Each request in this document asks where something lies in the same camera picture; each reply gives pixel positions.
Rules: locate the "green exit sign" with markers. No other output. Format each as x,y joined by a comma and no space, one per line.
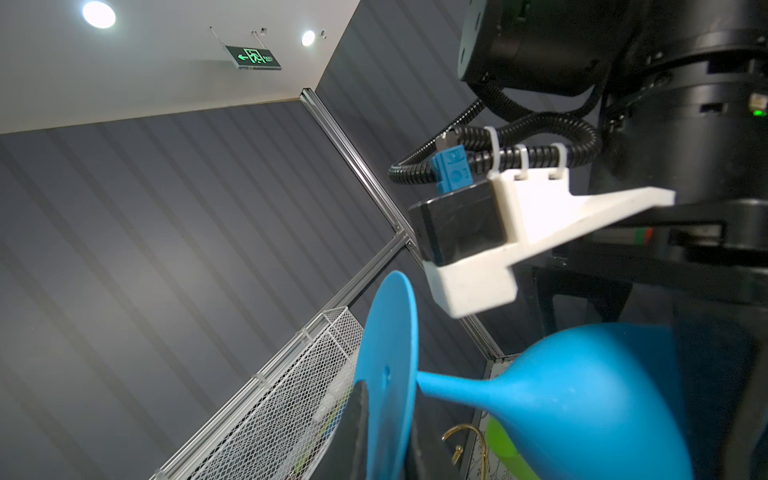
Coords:
253,58

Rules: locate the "back green wine glass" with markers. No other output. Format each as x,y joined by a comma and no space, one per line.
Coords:
507,453

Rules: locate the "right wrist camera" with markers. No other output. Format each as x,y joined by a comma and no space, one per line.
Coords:
474,232

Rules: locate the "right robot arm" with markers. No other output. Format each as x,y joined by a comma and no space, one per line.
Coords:
685,109

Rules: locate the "blue wine glass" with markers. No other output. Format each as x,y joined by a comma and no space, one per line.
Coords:
599,401

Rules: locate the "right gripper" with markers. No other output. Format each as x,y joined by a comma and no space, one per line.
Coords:
714,255

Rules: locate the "white mesh wall basket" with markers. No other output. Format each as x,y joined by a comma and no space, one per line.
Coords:
278,425

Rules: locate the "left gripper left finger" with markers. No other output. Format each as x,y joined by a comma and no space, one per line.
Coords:
346,456

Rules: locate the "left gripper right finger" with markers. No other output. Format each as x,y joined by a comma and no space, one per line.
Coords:
427,456

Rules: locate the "gold wire glass rack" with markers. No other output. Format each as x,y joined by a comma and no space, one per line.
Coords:
471,457

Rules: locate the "aluminium frame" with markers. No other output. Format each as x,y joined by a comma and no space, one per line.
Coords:
344,176

